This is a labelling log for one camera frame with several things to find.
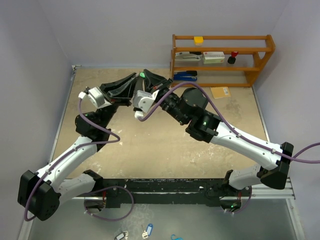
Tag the black base frame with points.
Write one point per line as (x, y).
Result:
(211, 192)

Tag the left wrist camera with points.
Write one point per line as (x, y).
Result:
(95, 96)

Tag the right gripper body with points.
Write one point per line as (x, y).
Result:
(170, 100)

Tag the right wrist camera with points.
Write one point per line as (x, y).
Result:
(142, 102)

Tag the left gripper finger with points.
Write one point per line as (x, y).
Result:
(127, 91)
(117, 87)

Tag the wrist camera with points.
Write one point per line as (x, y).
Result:
(142, 102)
(95, 96)

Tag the blue black stapler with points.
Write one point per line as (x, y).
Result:
(189, 76)

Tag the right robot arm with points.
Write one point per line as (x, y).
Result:
(272, 160)

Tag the grey stapler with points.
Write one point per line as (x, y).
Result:
(188, 56)

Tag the red handled key organizer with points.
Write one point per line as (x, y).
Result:
(139, 85)

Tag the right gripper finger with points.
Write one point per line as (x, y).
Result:
(154, 83)
(152, 77)

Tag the red black stamp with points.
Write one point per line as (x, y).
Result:
(232, 58)

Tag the blue tagged key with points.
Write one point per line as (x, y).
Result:
(147, 231)

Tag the wooden shelf rack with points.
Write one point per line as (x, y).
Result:
(246, 54)

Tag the white red box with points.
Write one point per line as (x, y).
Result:
(213, 57)

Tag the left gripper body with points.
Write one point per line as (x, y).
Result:
(119, 100)

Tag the blue hook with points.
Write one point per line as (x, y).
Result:
(174, 237)

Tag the green tagged key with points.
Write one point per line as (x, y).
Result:
(142, 75)

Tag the black tagged key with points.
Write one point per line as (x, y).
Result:
(124, 235)

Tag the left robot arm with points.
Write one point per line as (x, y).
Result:
(43, 191)

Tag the yellow lidded container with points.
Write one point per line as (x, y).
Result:
(198, 40)

